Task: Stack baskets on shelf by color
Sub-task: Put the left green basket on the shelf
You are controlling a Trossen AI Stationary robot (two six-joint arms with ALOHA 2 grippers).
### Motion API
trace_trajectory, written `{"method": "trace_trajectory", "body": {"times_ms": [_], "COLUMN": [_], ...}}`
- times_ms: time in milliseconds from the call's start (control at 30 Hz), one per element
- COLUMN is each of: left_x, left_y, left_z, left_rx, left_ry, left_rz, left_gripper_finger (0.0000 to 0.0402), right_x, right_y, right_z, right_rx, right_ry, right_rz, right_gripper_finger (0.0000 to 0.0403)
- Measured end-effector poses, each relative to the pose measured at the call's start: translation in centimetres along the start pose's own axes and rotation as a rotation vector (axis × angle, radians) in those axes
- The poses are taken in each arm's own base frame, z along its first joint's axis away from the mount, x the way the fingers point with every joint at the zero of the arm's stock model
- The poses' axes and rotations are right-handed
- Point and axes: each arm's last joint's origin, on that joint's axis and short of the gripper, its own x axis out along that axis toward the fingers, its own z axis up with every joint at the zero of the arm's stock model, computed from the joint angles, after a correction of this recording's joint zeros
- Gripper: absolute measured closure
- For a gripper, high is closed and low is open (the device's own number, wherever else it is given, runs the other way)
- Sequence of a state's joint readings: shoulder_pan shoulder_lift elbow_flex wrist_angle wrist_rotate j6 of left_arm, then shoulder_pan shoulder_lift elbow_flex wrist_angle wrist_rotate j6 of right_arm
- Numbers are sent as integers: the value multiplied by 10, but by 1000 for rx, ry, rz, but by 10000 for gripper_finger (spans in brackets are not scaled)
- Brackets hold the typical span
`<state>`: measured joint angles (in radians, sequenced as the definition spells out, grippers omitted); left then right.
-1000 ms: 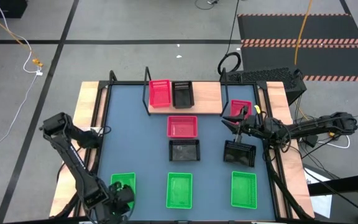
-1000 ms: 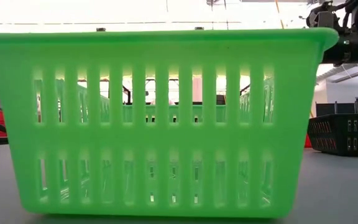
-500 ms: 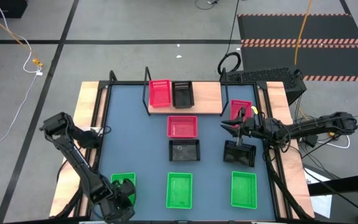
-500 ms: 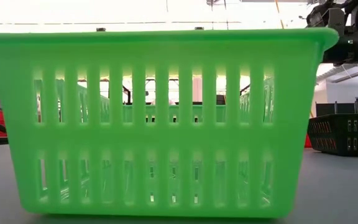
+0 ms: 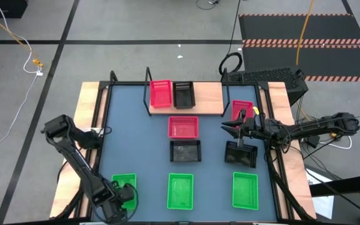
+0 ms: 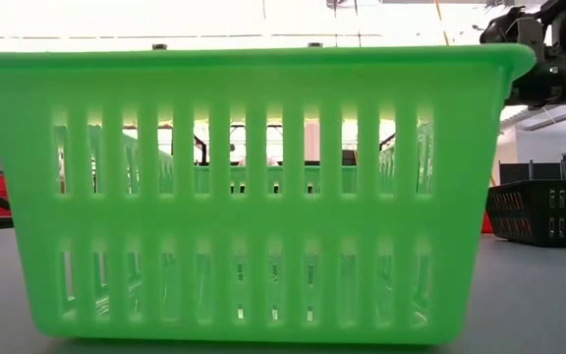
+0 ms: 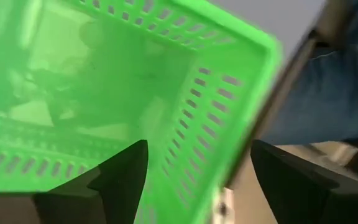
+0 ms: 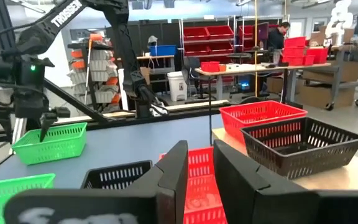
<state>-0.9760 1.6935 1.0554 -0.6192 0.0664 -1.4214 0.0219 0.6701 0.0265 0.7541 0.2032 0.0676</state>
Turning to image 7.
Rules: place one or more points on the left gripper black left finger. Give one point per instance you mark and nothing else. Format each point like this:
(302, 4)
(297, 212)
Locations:
(117, 186)

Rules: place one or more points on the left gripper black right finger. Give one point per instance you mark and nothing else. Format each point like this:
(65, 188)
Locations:
(297, 193)

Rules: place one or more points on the green plastic basket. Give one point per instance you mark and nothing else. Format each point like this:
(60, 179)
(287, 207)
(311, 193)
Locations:
(73, 77)

